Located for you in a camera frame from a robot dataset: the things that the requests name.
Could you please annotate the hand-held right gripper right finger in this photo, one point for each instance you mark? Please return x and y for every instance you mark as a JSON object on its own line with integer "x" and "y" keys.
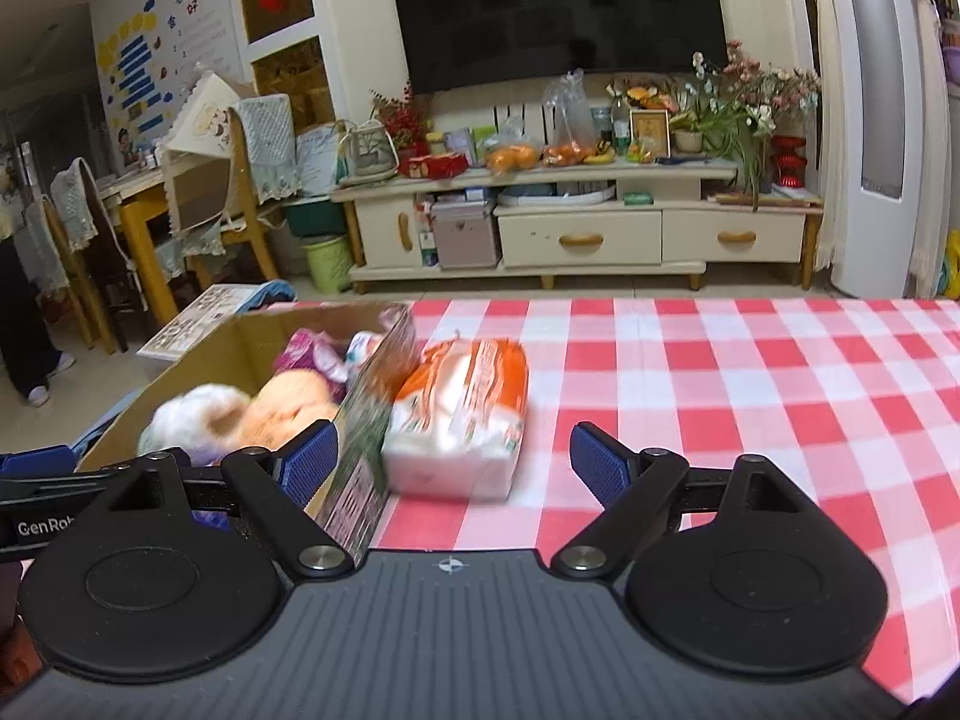
{"x": 600, "y": 465}

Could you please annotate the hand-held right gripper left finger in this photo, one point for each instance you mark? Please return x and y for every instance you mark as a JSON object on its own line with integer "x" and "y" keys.
{"x": 311, "y": 461}

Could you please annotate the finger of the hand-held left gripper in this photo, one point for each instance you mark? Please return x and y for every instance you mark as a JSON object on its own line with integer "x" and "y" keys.
{"x": 52, "y": 486}

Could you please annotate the orange towel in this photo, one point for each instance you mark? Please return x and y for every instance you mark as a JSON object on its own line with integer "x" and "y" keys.
{"x": 289, "y": 397}

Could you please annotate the magenta knitted scrubber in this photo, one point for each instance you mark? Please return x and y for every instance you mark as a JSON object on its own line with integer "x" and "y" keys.
{"x": 300, "y": 349}

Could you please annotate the white furry plush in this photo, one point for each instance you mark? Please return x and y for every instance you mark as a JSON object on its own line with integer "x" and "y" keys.
{"x": 195, "y": 409}

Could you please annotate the cardboard box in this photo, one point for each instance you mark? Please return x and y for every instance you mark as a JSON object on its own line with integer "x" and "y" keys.
{"x": 225, "y": 349}

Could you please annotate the orange tissue pack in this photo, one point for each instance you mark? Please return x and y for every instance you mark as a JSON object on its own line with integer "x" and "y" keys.
{"x": 457, "y": 427}

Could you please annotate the red checkered tablecloth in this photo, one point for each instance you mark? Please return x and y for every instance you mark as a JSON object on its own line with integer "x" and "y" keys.
{"x": 750, "y": 405}

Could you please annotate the printed cardboard sheet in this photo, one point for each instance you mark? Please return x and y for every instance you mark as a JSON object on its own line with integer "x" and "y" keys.
{"x": 191, "y": 322}

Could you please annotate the light green bin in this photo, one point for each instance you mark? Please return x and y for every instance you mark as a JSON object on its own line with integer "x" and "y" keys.
{"x": 328, "y": 264}

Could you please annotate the cream television cabinet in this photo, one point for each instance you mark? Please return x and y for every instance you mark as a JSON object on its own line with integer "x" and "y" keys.
{"x": 577, "y": 240}

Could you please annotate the dark green basin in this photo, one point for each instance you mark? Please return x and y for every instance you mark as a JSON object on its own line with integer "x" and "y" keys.
{"x": 315, "y": 217}

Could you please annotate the silver storage box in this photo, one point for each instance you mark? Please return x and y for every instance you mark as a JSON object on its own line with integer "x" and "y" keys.
{"x": 465, "y": 234}

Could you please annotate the wooden dining table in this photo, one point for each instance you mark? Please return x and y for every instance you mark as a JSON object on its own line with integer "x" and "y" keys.
{"x": 139, "y": 232}

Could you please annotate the small green box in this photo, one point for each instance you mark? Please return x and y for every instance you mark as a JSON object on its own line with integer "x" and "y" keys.
{"x": 638, "y": 199}

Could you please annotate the white tray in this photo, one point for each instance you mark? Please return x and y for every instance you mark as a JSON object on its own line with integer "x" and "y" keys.
{"x": 555, "y": 195}

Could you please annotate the wooden chair lace cover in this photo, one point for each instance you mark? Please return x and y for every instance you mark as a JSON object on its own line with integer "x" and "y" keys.
{"x": 75, "y": 202}
{"x": 264, "y": 142}

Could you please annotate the bananas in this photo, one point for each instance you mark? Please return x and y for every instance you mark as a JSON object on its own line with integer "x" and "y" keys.
{"x": 600, "y": 156}

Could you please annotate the grey tote bag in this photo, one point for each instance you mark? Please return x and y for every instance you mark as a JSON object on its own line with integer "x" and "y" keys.
{"x": 367, "y": 154}

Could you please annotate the bag of oranges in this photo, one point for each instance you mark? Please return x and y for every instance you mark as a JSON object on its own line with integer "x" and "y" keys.
{"x": 568, "y": 154}
{"x": 514, "y": 157}

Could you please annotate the red box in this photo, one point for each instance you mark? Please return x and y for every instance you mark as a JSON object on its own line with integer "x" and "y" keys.
{"x": 431, "y": 165}

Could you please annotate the potted green plant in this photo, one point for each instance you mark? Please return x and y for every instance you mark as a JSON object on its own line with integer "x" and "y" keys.
{"x": 688, "y": 141}

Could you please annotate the red berry branch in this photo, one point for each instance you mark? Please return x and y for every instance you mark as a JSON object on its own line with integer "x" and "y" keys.
{"x": 401, "y": 120}

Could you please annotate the red vase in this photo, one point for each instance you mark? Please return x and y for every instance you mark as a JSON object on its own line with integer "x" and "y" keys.
{"x": 789, "y": 161}

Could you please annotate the clear plastic bag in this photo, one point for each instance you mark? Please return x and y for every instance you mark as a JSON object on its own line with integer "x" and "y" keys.
{"x": 562, "y": 109}

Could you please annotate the white standing air conditioner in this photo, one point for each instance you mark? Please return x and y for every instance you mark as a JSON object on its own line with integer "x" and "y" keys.
{"x": 885, "y": 240}

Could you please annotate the white curtain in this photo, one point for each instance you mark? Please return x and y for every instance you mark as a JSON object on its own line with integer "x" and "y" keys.
{"x": 823, "y": 127}

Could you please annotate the artificial flower bouquet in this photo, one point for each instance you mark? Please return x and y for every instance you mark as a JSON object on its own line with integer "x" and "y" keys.
{"x": 757, "y": 82}

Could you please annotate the black television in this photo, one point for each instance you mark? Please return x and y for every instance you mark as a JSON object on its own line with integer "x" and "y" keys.
{"x": 555, "y": 7}

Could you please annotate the purple basin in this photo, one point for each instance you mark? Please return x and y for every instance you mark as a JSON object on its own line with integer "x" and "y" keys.
{"x": 952, "y": 66}

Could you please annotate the picture frame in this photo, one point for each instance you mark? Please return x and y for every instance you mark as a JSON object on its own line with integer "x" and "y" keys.
{"x": 649, "y": 135}

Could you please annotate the colourful wall stickers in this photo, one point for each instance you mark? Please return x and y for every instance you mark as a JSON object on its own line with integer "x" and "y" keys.
{"x": 142, "y": 60}

